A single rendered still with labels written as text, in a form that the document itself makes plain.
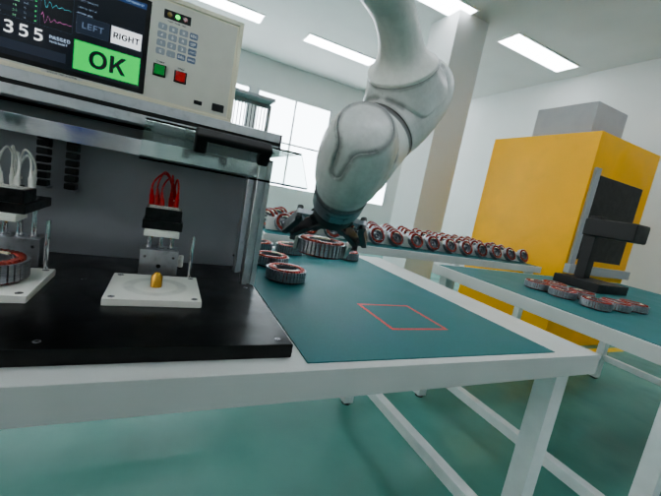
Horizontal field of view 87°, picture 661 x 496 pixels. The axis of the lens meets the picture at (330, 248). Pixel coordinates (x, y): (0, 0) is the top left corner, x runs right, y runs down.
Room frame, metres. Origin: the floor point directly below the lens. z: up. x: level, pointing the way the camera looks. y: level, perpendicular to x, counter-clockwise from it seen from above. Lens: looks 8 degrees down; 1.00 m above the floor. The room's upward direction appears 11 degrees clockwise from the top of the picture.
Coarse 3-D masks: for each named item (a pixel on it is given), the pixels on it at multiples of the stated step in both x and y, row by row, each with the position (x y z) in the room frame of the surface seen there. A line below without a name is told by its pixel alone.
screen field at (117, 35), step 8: (80, 16) 0.66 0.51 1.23; (80, 24) 0.66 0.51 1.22; (88, 24) 0.67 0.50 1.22; (96, 24) 0.68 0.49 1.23; (104, 24) 0.68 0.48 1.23; (80, 32) 0.67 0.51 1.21; (88, 32) 0.67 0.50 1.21; (96, 32) 0.68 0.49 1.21; (104, 32) 0.68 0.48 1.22; (112, 32) 0.69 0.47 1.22; (120, 32) 0.69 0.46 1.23; (128, 32) 0.70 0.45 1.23; (112, 40) 0.69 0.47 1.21; (120, 40) 0.69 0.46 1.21; (128, 40) 0.70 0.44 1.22; (136, 40) 0.70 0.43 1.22; (136, 48) 0.70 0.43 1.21
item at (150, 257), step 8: (144, 248) 0.72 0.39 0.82; (152, 248) 0.74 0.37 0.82; (160, 248) 0.75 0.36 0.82; (168, 248) 0.76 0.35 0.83; (176, 248) 0.78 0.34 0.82; (144, 256) 0.72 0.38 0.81; (152, 256) 0.73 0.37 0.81; (160, 256) 0.73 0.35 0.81; (168, 256) 0.74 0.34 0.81; (176, 256) 0.75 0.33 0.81; (144, 264) 0.72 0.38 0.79; (152, 264) 0.73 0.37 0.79; (160, 264) 0.73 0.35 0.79; (168, 264) 0.74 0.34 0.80; (176, 264) 0.75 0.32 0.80; (144, 272) 0.72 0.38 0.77; (152, 272) 0.73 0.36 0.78; (160, 272) 0.73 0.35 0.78; (168, 272) 0.74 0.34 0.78
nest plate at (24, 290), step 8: (32, 272) 0.58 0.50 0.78; (40, 272) 0.59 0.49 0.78; (48, 272) 0.59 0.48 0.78; (24, 280) 0.54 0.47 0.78; (32, 280) 0.54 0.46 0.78; (40, 280) 0.55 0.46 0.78; (48, 280) 0.58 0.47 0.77; (0, 288) 0.49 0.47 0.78; (8, 288) 0.50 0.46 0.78; (16, 288) 0.50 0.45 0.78; (24, 288) 0.51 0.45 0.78; (32, 288) 0.51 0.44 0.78; (40, 288) 0.54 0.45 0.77; (0, 296) 0.47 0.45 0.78; (8, 296) 0.47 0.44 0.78; (16, 296) 0.48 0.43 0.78; (24, 296) 0.48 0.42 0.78
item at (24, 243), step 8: (0, 232) 0.63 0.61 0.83; (8, 232) 0.64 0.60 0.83; (0, 240) 0.62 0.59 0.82; (8, 240) 0.62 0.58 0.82; (16, 240) 0.63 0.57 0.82; (24, 240) 0.63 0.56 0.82; (32, 240) 0.64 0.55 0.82; (40, 240) 0.65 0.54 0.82; (8, 248) 0.62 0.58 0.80; (16, 248) 0.63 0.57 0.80; (24, 248) 0.63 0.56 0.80; (32, 248) 0.64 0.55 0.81; (40, 248) 0.65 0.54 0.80; (32, 256) 0.64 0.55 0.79; (40, 256) 0.65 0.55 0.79; (32, 264) 0.64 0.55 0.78; (40, 264) 0.66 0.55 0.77
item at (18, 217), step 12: (0, 192) 0.56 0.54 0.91; (12, 192) 0.56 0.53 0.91; (24, 192) 0.57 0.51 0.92; (0, 204) 0.56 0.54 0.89; (12, 204) 0.56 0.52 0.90; (24, 204) 0.57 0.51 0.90; (36, 204) 0.62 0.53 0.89; (48, 204) 0.69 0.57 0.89; (0, 216) 0.54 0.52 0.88; (12, 216) 0.55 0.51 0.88; (24, 216) 0.58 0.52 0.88; (36, 216) 0.66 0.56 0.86; (36, 228) 0.66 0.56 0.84
